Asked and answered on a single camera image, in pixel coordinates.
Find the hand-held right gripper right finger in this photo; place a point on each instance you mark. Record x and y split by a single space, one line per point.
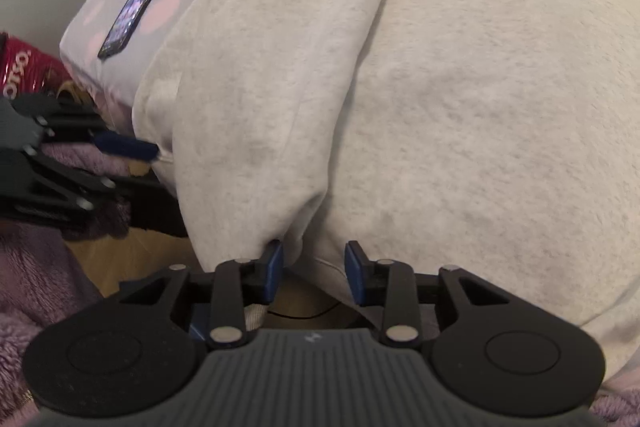
354 274

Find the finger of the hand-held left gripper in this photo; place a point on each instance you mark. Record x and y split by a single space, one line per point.
125 146
70 172

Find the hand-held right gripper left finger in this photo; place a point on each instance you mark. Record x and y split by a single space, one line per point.
275 272

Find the light grey sweatshirt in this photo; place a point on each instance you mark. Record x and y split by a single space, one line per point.
450 107

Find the red snack packet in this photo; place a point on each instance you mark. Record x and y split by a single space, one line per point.
30 67

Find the smartphone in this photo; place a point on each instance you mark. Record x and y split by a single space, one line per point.
131 17

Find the purple fluffy robe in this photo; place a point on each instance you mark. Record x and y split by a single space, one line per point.
30 307

